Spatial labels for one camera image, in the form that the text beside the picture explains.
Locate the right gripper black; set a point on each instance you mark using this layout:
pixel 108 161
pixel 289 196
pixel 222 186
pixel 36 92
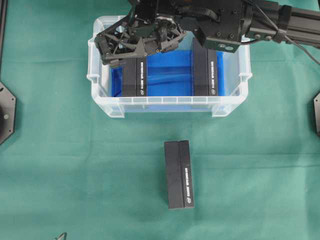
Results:
pixel 149 28

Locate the black RealSense D415 box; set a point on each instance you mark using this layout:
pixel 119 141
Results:
pixel 179 174

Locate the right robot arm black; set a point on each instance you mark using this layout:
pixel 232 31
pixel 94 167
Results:
pixel 254 20

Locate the clear plastic storage case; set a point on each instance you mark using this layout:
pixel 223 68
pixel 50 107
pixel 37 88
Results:
pixel 237 72

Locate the blue plastic liner sheet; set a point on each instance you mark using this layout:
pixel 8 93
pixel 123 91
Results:
pixel 169 74

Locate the black pointed tip bottom edge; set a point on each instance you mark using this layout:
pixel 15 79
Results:
pixel 61 234

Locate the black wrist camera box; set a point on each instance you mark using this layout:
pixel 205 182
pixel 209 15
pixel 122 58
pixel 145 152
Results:
pixel 210 38

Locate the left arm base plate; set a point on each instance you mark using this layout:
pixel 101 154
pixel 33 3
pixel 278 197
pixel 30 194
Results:
pixel 7 113

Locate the black frame rail left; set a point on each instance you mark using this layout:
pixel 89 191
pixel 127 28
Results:
pixel 3 14

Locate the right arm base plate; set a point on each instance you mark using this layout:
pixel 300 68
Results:
pixel 313 114

